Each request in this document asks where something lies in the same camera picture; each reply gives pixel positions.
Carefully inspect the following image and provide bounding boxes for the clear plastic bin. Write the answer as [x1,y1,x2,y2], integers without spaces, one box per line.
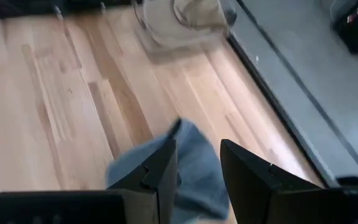
[132,0,239,65]

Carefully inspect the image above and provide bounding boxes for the beige cap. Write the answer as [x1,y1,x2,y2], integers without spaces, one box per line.
[143,0,229,47]

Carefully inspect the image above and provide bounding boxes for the black clamp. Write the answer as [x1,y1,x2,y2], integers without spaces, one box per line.
[336,175,358,189]

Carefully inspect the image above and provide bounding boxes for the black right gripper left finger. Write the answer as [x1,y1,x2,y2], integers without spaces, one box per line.
[108,118,180,224]

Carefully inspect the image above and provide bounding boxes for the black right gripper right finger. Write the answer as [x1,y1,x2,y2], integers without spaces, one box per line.
[219,139,323,224]

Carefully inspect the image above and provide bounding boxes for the blue denim cap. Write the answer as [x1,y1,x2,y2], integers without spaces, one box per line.
[106,118,231,224]

